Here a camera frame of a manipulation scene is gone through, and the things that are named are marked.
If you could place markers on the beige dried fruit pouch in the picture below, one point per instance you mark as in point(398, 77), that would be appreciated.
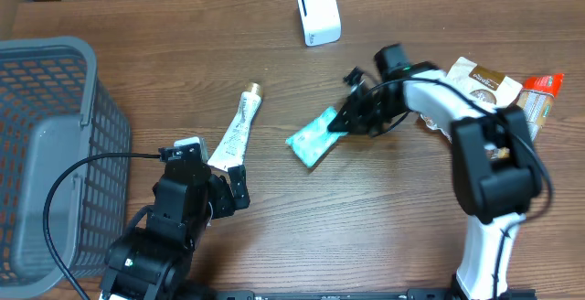
point(489, 86)

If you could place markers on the white barcode scanner stand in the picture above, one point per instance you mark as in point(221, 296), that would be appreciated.
point(320, 21)

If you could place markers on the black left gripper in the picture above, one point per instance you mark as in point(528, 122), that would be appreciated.
point(219, 195)

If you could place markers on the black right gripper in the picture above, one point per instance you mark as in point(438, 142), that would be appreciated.
point(364, 109)

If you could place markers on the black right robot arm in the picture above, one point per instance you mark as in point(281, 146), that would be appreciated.
point(495, 170)

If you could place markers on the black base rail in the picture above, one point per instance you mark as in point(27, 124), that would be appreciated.
point(411, 294)

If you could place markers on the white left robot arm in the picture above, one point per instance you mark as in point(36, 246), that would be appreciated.
point(152, 258)

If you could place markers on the white Pantene tube gold cap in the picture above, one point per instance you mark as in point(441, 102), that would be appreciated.
point(232, 148)

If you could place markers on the teal snack packet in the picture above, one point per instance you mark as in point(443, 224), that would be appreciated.
point(314, 140)

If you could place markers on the grey plastic shopping basket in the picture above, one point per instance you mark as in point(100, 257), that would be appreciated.
point(64, 165)

